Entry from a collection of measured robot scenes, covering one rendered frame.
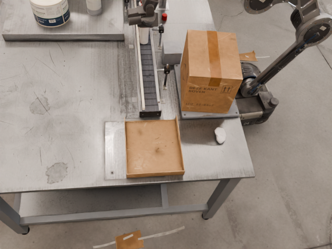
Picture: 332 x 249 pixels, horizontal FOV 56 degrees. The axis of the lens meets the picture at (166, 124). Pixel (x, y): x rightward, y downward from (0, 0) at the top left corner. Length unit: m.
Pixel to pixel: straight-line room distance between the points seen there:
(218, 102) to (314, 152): 1.43
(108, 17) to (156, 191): 1.11
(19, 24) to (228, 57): 1.19
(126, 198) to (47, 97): 0.79
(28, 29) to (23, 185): 0.92
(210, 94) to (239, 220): 1.12
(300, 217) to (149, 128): 1.40
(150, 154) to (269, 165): 1.32
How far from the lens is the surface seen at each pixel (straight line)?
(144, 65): 1.72
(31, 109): 1.67
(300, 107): 3.02
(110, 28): 1.93
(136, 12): 1.47
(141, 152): 1.47
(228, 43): 1.57
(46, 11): 1.91
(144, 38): 1.80
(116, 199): 2.03
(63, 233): 2.24
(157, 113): 1.56
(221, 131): 1.55
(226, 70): 1.44
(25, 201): 2.13
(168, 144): 1.50
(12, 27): 2.03
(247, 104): 2.51
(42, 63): 1.85
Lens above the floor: 2.14
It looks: 57 degrees down
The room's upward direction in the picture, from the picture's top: 10 degrees clockwise
